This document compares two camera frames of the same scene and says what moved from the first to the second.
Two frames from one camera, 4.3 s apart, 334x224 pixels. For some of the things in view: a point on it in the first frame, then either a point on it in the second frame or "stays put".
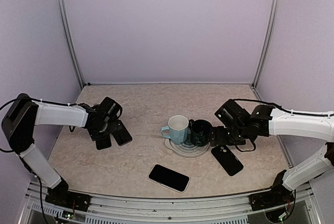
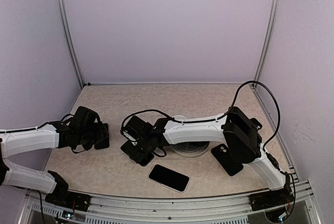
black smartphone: (122, 137) -> (142, 157)
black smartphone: (169, 177) stays put
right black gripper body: (235, 137) -> (144, 147)
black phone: (169, 178) stays put
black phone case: (230, 162) stays put
